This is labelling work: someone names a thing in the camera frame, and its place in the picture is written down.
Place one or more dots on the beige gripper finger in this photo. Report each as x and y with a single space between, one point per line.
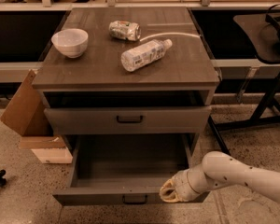
169 196
168 187

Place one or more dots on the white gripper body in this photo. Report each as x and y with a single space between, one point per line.
183 187

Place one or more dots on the grey drawer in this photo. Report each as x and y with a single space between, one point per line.
123 168
124 120

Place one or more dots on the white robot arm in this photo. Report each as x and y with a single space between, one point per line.
216 171

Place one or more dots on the grey top drawer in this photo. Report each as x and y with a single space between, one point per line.
124 120

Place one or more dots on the grey drawer cabinet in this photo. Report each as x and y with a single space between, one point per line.
183 77

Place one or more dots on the clear plastic water bottle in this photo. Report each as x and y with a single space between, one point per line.
136 58

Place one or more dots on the crushed soda can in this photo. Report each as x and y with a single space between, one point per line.
125 30

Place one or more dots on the brown cardboard box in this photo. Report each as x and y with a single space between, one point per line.
25 116

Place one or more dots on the white bowl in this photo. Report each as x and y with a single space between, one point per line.
71 43

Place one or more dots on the black folding stand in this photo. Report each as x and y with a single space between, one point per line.
263 31

